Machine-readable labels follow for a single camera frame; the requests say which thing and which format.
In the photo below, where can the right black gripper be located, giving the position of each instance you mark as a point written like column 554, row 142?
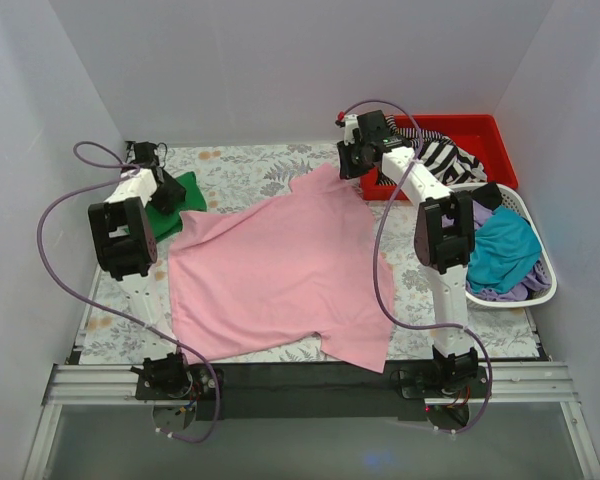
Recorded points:
column 350, row 160

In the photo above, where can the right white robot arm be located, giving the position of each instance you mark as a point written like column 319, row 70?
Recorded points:
column 443, row 241

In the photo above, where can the red plastic bin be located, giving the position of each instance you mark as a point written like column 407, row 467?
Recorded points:
column 477, row 134

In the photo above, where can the black garment in basket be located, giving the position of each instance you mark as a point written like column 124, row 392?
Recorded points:
column 488, row 196

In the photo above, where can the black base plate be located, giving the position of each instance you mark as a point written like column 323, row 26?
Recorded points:
column 313, row 390

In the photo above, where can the black white striped shirt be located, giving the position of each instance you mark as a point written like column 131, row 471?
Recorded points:
column 448, row 162

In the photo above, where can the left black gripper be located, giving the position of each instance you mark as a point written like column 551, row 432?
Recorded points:
column 169, row 195

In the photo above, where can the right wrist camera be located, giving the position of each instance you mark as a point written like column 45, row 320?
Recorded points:
column 349, row 123

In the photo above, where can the teal t-shirt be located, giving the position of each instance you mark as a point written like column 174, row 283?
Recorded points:
column 504, row 264

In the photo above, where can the pink t-shirt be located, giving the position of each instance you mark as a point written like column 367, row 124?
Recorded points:
column 289, row 267

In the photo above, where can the lavender t-shirt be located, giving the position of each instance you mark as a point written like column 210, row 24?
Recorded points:
column 481, row 215

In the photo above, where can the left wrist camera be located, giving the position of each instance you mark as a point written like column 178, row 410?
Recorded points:
column 145, row 155

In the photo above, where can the aluminium frame rail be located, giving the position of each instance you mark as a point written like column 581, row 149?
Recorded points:
column 117, row 385

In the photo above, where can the white laundry basket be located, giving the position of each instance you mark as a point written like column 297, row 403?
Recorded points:
column 513, row 201

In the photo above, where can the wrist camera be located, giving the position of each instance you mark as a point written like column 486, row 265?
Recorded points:
column 145, row 155
column 349, row 123

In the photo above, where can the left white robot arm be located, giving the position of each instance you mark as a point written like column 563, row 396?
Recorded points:
column 126, row 248

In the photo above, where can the green t-shirt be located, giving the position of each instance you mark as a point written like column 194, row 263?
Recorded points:
column 164, row 226

